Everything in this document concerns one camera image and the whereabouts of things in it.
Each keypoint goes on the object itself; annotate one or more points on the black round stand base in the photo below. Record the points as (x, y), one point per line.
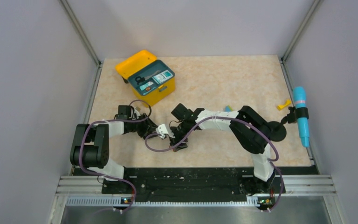
(278, 131)

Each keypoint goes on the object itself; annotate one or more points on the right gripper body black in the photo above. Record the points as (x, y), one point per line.
(179, 133)

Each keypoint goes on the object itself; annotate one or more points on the yellow medicine box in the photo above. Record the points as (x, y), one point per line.
(136, 62)

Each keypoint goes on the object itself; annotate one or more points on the gauze packet teal white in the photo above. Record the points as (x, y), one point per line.
(162, 77)

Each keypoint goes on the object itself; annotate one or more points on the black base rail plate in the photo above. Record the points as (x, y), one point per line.
(191, 185)

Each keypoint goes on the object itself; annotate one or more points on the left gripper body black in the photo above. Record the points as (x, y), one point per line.
(142, 127)

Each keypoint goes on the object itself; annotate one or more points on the blue cylinder tool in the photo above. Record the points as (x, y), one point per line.
(302, 115)

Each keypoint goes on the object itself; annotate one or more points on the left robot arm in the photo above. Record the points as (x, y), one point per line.
(91, 142)

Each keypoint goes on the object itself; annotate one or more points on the black handled scissors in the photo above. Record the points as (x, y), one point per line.
(140, 79)

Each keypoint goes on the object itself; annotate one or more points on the teal bandage roll packet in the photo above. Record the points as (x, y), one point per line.
(146, 85)

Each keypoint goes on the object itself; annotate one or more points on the teal divided plastic tray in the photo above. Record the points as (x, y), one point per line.
(148, 70)

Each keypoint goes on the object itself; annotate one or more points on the toy brick block assembly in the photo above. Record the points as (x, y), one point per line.
(228, 108)

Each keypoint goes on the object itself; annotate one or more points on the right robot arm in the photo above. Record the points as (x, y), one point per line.
(251, 130)

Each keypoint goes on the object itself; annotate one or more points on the yellow object at edge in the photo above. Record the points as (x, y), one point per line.
(285, 105)

